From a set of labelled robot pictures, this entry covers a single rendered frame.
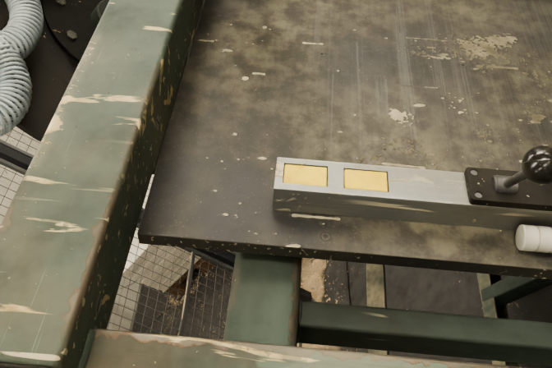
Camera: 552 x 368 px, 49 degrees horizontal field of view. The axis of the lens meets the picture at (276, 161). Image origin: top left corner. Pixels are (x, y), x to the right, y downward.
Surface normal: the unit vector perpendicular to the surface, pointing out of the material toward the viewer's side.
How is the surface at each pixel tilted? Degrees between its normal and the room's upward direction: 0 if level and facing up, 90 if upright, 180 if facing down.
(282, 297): 55
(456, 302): 0
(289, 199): 90
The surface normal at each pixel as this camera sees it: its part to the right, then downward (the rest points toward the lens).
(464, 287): -0.80, -0.46
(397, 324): 0.04, -0.68
